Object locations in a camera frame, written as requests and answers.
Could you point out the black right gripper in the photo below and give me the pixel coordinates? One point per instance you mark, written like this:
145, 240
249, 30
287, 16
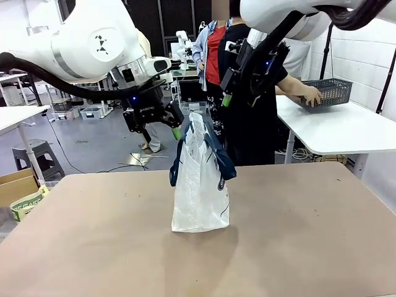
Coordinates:
260, 71

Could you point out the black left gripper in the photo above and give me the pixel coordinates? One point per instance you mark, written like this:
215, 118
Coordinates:
147, 109

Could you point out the grey plastic lattice basket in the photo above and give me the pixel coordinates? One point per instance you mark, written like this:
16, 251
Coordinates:
337, 92

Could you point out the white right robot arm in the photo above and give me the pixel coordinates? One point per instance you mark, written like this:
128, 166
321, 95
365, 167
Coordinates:
278, 12

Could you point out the collaborator left forearm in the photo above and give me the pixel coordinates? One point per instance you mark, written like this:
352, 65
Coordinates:
286, 91

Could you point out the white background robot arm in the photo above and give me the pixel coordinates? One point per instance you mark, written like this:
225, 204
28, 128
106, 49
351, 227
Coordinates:
183, 43

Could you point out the collaborator right forearm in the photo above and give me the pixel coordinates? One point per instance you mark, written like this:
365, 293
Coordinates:
295, 83

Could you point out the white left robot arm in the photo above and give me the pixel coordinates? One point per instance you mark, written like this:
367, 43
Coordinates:
92, 37

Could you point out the collaborator right hand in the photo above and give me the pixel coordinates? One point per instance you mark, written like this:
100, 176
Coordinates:
312, 94

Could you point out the mannequin cream jacket grey trousers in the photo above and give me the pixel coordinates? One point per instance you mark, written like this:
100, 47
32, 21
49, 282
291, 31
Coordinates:
153, 139

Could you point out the metal sheet on floor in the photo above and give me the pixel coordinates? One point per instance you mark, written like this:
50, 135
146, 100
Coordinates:
145, 158

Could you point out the clear plastic storage bin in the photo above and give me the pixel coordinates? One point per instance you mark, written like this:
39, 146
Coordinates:
92, 113
193, 108

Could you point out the collaborator body in black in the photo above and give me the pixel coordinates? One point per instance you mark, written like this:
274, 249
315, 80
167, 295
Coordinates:
247, 136

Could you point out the person in red shirt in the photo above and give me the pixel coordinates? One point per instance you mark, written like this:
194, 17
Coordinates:
213, 52

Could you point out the black equipment case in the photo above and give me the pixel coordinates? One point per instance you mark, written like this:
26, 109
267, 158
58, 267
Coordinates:
191, 91

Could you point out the black light stand pole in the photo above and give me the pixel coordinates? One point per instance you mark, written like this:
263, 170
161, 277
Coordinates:
325, 55

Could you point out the white side table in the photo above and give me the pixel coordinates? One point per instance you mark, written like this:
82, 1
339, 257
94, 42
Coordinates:
334, 130

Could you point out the grey plastic step stool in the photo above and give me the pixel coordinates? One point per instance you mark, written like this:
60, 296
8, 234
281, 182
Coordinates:
43, 154

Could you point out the white desk with pole leg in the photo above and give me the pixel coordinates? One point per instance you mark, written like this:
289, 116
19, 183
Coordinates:
15, 116

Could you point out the black tripod stand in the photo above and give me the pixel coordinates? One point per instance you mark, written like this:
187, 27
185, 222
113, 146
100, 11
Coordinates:
383, 89

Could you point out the green printed carton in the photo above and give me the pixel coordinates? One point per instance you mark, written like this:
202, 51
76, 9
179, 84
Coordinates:
28, 204

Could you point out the brown cardboard box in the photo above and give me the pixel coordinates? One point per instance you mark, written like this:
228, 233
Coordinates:
17, 185

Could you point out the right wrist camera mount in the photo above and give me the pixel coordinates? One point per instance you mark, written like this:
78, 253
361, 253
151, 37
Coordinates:
233, 45

